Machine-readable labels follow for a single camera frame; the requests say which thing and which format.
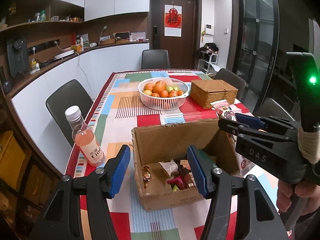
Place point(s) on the pink bear snack bar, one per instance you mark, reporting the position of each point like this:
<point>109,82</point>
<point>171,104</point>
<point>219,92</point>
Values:
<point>226,111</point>

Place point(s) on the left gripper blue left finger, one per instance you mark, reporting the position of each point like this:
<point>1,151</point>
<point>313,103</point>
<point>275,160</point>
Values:
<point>115,171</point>

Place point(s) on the dark chair left side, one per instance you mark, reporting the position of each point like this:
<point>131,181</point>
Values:
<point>70,94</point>

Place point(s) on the dark chair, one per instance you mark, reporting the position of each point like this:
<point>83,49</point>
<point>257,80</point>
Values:
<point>232,79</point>
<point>271,108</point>
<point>70,94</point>

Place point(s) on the woven wicker basket box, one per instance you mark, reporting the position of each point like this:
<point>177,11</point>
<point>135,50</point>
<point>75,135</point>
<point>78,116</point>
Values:
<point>204,92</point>

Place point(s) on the black coffee machine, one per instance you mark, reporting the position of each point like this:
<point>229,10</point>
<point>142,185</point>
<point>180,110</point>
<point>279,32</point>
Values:
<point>17,53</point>

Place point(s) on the dark wooden door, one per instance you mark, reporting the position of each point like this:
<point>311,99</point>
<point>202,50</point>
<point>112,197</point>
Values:
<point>182,50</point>

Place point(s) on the black cracker packet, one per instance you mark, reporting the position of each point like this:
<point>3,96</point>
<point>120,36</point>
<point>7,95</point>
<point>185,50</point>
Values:
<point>187,177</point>

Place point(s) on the gold fortune biscuit packet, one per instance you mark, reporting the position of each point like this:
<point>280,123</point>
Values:
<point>185,164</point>

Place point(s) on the dark chair far end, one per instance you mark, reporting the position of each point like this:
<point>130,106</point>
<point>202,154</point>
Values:
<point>155,59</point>

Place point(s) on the foil candy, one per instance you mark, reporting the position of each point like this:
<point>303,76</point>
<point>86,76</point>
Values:
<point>146,175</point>

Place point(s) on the red fu door poster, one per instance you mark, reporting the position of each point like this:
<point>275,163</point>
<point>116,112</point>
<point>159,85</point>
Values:
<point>172,20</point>

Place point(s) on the person right hand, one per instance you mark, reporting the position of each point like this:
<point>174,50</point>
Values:
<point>304,189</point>

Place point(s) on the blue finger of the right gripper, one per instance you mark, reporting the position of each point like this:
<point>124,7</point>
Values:
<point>251,121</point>
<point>246,133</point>

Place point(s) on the pink red jelly packet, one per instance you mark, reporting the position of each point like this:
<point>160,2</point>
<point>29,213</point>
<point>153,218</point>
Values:
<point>176,181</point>

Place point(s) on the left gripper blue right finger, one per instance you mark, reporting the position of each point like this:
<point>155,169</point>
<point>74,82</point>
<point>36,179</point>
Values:
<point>201,170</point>

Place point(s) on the white silver snack pouch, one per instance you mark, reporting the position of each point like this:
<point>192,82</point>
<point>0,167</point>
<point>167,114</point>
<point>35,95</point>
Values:
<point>170,168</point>

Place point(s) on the white fruit basket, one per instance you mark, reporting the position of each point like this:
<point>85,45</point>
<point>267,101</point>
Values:
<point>163,94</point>

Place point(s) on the green lollipop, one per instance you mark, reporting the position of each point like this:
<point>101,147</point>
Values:
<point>175,189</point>

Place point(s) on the dark chair right far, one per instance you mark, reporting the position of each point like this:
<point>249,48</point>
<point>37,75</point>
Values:
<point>232,79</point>

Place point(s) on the brown cardboard box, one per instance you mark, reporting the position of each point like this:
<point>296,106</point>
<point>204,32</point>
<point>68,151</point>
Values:
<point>162,171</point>

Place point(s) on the dark chair right near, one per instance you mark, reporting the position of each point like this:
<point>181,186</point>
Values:
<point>271,108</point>

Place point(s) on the colourful patchwork tablecloth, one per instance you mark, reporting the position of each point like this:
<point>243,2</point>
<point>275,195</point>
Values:
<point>117,110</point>

